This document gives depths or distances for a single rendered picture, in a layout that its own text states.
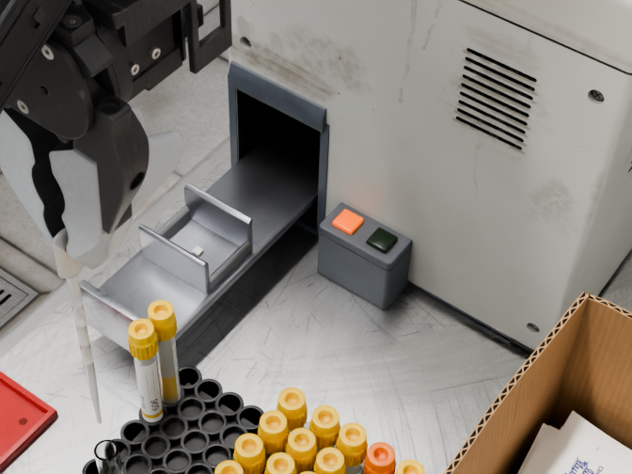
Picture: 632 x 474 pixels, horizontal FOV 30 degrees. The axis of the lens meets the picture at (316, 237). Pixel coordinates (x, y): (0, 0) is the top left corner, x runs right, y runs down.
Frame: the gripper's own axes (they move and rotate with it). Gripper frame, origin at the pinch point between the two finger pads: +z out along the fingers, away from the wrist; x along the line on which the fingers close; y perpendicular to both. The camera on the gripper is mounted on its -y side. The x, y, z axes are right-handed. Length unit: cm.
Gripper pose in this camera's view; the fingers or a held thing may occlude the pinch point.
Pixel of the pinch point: (70, 249)
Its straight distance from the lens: 52.5
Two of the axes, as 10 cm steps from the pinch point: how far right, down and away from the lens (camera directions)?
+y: 6.0, -5.9, 5.4
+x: -8.0, -4.7, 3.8
